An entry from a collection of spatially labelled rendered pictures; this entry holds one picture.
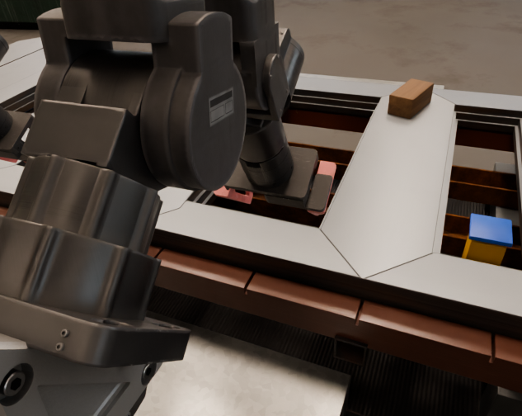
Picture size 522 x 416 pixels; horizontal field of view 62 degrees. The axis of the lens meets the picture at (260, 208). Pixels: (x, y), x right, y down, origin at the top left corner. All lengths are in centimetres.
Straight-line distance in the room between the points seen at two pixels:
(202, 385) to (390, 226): 41
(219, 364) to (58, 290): 62
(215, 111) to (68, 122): 8
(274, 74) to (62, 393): 27
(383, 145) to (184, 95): 79
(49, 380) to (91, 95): 14
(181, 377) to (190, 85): 64
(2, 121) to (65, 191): 52
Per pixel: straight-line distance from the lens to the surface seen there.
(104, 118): 23
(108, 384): 27
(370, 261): 70
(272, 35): 38
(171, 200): 85
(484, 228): 77
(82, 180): 22
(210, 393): 78
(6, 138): 73
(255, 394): 77
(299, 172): 50
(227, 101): 26
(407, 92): 112
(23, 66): 188
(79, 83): 27
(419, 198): 84
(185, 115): 23
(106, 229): 22
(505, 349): 69
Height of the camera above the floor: 135
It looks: 37 degrees down
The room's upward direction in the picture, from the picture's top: 5 degrees counter-clockwise
